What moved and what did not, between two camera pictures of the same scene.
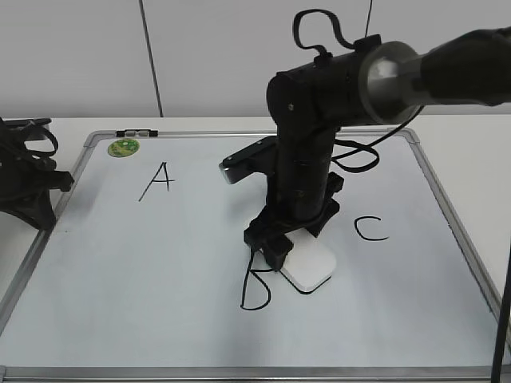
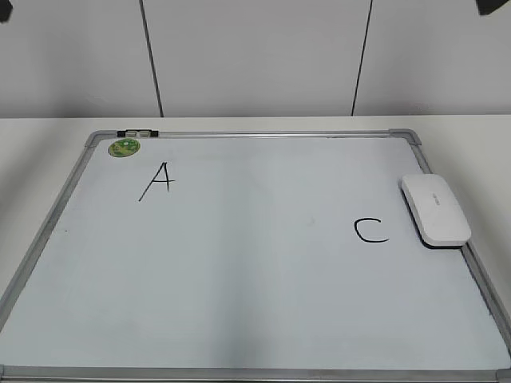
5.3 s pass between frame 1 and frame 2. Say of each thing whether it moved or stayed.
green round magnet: stayed
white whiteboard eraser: moved
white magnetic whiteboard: stayed
